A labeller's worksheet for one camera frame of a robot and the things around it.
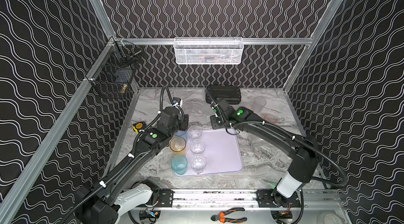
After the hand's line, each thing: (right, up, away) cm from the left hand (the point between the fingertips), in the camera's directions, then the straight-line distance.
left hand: (182, 111), depth 76 cm
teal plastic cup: (-3, -28, +7) cm, 29 cm away
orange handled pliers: (+18, -46, -7) cm, 50 cm away
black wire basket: (-44, +22, +17) cm, 52 cm away
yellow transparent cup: (-4, -19, +12) cm, 23 cm away
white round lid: (+66, -47, -6) cm, 81 cm away
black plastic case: (+30, +12, +34) cm, 47 cm away
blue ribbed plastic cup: (-1, -12, +7) cm, 14 cm away
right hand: (+16, -4, +7) cm, 18 cm away
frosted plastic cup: (+46, +4, +25) cm, 52 cm away
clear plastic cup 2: (+7, -20, +11) cm, 23 cm away
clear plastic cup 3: (+8, -28, +8) cm, 30 cm away
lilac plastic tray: (+21, -24, +14) cm, 35 cm away
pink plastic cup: (+56, -6, +30) cm, 64 cm away
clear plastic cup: (+5, -13, +18) cm, 23 cm away
